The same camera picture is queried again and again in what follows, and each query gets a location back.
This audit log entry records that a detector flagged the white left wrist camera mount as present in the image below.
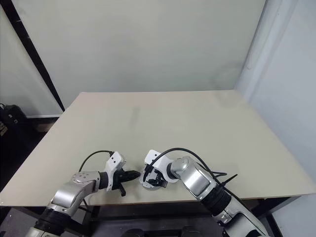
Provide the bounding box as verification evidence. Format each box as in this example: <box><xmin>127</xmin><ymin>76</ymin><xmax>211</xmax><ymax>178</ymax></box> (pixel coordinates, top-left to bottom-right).
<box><xmin>104</xmin><ymin>151</ymin><xmax>126</xmax><ymax>192</ymax></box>

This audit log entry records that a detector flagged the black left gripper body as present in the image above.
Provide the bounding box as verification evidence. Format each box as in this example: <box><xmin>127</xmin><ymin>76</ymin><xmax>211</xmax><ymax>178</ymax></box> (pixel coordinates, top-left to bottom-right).
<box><xmin>112</xmin><ymin>169</ymin><xmax>127</xmax><ymax>198</ymax></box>

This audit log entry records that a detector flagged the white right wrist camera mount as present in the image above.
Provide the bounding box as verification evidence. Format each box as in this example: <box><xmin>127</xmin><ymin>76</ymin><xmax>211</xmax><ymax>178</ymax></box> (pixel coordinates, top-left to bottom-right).
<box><xmin>144</xmin><ymin>149</ymin><xmax>177</xmax><ymax>185</ymax></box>

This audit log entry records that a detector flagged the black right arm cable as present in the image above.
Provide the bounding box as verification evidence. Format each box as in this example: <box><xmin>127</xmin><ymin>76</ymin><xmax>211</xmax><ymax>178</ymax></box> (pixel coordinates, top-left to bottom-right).
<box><xmin>145</xmin><ymin>147</ymin><xmax>238</xmax><ymax>190</ymax></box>

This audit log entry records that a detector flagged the black bag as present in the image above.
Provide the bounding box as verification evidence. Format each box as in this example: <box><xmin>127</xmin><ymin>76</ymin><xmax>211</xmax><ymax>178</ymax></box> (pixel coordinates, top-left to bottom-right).
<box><xmin>0</xmin><ymin>103</ymin><xmax>32</xmax><ymax>151</ymax></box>

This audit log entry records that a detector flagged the black diagonal wall strip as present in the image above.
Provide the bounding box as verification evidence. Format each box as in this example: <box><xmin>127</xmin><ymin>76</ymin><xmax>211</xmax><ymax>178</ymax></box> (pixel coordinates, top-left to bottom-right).
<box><xmin>0</xmin><ymin>0</ymin><xmax>66</xmax><ymax>112</ymax></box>

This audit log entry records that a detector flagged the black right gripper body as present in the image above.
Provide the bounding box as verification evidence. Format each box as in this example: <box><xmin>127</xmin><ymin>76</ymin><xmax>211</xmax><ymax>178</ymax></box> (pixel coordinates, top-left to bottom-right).
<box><xmin>150</xmin><ymin>169</ymin><xmax>169</xmax><ymax>189</ymax></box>

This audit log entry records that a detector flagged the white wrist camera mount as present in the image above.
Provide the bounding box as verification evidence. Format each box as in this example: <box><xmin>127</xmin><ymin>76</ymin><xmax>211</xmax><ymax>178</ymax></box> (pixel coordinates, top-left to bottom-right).
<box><xmin>104</xmin><ymin>151</ymin><xmax>126</xmax><ymax>192</ymax></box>
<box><xmin>144</xmin><ymin>149</ymin><xmax>177</xmax><ymax>185</ymax></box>

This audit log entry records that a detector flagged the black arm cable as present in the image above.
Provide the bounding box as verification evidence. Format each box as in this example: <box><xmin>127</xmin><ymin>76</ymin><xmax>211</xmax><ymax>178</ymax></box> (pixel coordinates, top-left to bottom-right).
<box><xmin>145</xmin><ymin>147</ymin><xmax>238</xmax><ymax>190</ymax></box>
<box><xmin>79</xmin><ymin>150</ymin><xmax>115</xmax><ymax>172</ymax></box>

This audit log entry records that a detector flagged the silver spoked motor cover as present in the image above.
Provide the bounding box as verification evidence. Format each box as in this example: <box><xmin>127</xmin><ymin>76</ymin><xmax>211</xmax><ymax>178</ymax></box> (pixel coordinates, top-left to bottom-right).
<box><xmin>139</xmin><ymin>170</ymin><xmax>163</xmax><ymax>188</ymax></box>

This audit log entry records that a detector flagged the silver motor stator housing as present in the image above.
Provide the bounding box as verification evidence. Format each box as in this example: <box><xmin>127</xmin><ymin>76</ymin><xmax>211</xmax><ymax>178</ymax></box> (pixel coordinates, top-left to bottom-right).
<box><xmin>138</xmin><ymin>172</ymin><xmax>169</xmax><ymax>192</ymax></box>

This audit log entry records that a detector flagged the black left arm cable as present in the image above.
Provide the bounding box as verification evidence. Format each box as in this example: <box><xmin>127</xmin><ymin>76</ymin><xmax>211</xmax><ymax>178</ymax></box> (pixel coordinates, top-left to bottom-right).
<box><xmin>79</xmin><ymin>150</ymin><xmax>115</xmax><ymax>172</ymax></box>

